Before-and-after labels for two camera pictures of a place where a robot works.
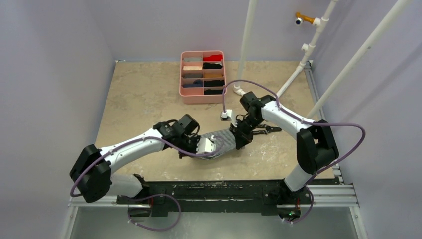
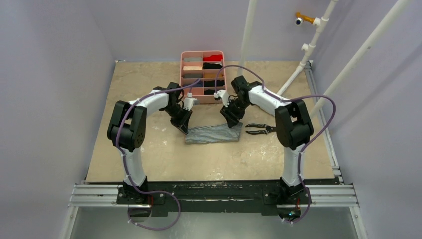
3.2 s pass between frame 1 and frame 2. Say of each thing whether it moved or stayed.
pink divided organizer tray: stayed
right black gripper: moved
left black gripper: moved
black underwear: stayed
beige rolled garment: stayed
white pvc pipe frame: stayed
